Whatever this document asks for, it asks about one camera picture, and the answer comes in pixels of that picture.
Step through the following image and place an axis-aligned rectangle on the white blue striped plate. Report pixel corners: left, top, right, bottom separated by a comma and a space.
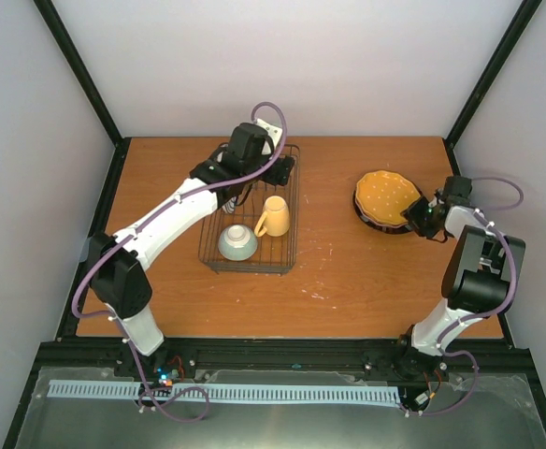
222, 197, 237, 214

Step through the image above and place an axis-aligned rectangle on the light green ceramic bowl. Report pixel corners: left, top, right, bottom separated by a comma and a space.
218, 224, 258, 262

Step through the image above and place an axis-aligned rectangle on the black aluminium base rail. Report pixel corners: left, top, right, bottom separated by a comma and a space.
38, 336, 536, 387

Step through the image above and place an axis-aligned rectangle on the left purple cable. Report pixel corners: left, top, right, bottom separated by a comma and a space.
71, 101, 287, 422

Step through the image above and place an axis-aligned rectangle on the right black frame post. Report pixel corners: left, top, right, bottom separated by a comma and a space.
444, 0, 542, 151

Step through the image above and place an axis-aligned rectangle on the black bottom plate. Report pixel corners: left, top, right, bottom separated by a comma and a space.
352, 188, 422, 235

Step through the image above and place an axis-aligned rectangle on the light blue slotted cable duct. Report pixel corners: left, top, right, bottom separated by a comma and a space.
47, 380, 400, 408

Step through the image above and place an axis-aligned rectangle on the black wire dish rack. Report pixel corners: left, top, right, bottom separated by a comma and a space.
198, 144, 300, 275

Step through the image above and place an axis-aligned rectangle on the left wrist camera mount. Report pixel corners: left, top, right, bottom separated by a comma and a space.
254, 118, 284, 156

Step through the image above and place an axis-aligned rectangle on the black frame post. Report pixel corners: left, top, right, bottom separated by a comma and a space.
444, 0, 542, 151
32, 0, 125, 147

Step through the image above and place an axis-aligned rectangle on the left black frame post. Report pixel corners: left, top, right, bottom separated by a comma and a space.
32, 0, 125, 147

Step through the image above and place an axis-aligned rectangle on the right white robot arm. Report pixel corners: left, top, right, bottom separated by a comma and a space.
393, 176, 526, 380

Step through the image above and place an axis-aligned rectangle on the yellow scalloped plate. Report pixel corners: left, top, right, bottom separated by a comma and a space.
353, 170, 423, 228

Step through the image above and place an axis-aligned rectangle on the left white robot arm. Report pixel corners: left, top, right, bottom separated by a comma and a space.
84, 119, 290, 377

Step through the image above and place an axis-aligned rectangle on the yellow ceramic mug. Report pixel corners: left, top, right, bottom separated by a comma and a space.
253, 196, 291, 238

